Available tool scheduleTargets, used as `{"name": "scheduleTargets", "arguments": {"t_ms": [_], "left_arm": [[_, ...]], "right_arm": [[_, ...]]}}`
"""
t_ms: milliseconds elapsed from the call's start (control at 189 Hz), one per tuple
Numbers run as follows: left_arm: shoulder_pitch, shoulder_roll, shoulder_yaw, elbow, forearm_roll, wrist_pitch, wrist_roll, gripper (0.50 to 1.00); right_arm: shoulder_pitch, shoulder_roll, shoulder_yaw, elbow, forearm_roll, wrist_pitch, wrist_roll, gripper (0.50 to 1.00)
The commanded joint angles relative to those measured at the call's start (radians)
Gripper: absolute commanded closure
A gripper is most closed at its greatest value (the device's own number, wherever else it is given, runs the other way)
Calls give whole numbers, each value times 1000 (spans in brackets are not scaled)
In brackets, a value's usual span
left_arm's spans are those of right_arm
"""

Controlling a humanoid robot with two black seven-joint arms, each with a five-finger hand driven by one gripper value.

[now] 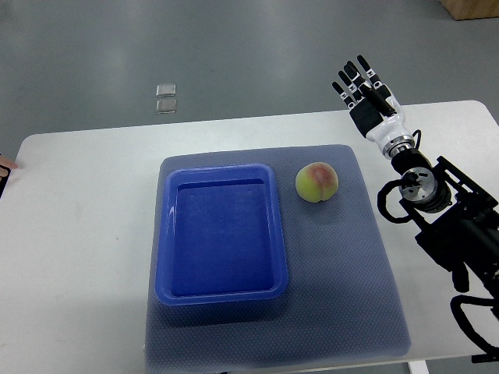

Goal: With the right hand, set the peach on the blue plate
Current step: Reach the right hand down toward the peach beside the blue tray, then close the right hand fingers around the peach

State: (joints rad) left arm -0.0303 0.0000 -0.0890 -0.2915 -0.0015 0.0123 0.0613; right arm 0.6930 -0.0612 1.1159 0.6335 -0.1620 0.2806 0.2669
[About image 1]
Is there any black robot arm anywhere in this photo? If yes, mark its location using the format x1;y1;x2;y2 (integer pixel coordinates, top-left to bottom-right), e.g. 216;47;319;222
377;131;498;363

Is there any person's fingertip at edge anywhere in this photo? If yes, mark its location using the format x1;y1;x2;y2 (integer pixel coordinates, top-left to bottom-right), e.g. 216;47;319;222
0;155;18;169

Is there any black object at left edge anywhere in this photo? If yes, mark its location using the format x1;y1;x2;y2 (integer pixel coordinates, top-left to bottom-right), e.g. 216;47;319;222
0;165;11;196

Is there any cardboard box corner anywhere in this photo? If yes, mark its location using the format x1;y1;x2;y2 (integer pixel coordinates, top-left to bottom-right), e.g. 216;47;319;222
439;0;498;20

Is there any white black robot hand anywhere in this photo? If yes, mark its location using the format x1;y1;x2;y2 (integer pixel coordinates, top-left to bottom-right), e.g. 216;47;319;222
332;55;416;159

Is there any blue plastic tray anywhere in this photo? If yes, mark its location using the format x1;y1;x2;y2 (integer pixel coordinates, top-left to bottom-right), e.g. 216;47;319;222
154;164;288;306

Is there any green red peach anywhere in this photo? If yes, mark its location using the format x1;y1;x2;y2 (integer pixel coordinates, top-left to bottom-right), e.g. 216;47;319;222
295;162;339;203

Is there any blue grey textured mat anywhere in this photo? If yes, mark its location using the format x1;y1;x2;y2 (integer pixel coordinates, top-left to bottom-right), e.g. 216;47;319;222
145;145;411;373

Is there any upper metal floor plate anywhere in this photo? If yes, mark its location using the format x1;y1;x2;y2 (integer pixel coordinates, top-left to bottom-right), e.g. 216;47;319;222
156;83;176;97

